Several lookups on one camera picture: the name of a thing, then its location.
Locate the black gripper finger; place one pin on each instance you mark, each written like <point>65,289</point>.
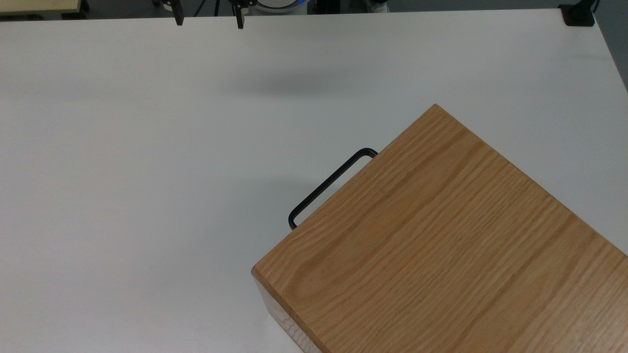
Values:
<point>179,15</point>
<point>239,18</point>

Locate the beige tabletop furniture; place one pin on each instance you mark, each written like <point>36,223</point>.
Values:
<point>39,5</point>

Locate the oak wood cabinet box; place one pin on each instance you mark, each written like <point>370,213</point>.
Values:
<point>441,245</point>

